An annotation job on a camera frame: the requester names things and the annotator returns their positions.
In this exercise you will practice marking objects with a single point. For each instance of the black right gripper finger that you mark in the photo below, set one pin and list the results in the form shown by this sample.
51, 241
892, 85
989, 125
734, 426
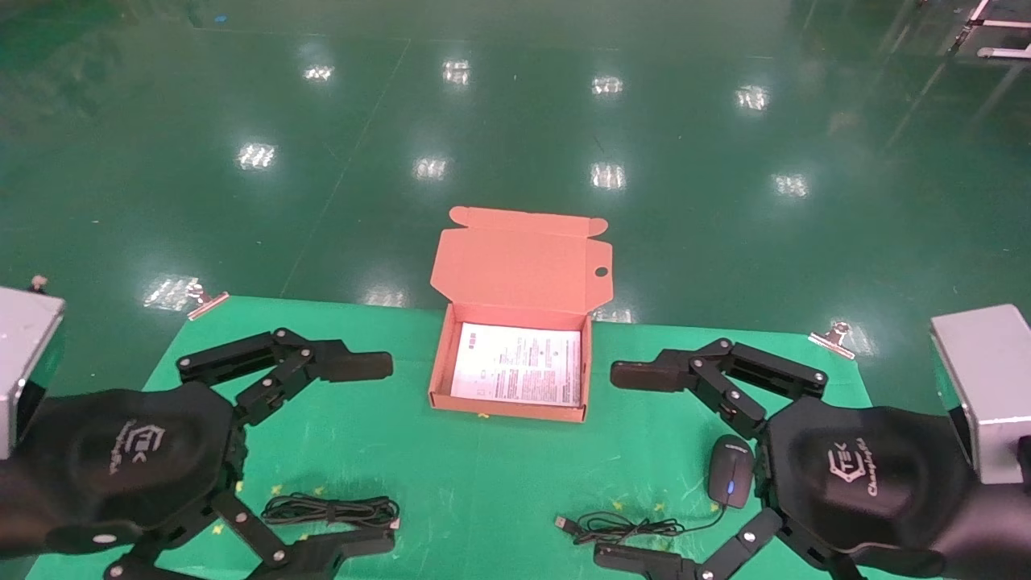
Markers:
644, 561
644, 374

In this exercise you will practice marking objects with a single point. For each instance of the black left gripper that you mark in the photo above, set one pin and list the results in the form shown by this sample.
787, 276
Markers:
121, 451

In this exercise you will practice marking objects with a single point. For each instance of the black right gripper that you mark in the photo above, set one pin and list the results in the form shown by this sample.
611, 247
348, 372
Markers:
870, 475

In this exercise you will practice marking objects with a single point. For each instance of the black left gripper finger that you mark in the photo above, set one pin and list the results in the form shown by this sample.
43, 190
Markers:
354, 366

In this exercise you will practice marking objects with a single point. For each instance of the orange cardboard box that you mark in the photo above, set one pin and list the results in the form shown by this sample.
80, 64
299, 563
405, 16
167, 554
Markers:
515, 266

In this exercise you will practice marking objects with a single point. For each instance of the white printed paper sheet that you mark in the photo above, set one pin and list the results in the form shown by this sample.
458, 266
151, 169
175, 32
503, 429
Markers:
515, 366

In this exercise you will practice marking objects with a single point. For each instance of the metal binder clip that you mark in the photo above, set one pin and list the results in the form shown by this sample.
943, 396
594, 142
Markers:
208, 302
834, 340

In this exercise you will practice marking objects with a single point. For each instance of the green table mat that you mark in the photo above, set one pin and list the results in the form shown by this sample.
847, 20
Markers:
483, 483

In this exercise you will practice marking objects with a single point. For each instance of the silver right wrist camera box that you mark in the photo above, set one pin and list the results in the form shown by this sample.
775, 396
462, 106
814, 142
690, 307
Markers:
987, 387

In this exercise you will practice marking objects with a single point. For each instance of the metal frame structure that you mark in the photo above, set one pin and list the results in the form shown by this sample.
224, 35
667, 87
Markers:
995, 28

